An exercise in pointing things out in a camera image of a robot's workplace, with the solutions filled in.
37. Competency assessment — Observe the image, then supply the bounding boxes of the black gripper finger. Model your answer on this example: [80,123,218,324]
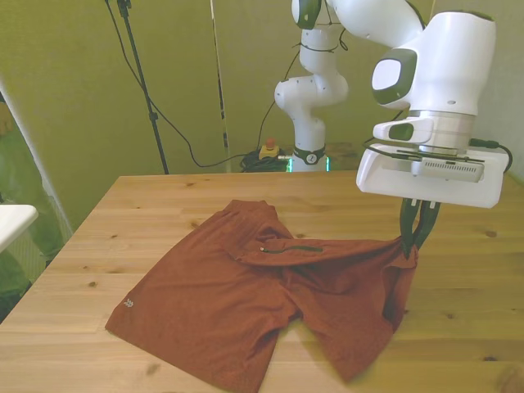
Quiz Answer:
[413,200,442,251]
[398,197,419,259]

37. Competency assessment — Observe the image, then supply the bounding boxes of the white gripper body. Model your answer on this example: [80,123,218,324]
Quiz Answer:
[355,142,509,209]

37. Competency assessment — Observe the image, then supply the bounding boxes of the rust red shorts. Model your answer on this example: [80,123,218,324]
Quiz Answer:
[105,199,421,393]

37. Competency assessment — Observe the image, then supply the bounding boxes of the yellow emergency stop button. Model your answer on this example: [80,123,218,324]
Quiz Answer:
[258,138,283,161]

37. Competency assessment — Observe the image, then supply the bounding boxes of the thin white pole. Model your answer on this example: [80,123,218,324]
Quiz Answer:
[209,0,231,173]

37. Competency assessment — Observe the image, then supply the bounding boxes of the black tripod stand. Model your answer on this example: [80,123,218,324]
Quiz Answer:
[104,0,171,176]

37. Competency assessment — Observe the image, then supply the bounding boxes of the sheer white curtain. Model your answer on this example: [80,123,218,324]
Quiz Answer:
[0,73,74,312]

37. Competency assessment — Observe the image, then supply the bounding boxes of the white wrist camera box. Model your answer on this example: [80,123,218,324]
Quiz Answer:
[411,155,486,184]

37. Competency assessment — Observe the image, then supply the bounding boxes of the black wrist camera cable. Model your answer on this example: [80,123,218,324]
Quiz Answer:
[260,0,513,175]

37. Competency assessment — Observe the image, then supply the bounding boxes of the black cable bundle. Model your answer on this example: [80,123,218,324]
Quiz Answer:
[239,150,292,173]

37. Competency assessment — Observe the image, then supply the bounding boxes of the black tripod cable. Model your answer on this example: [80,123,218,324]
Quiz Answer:
[105,0,246,169]

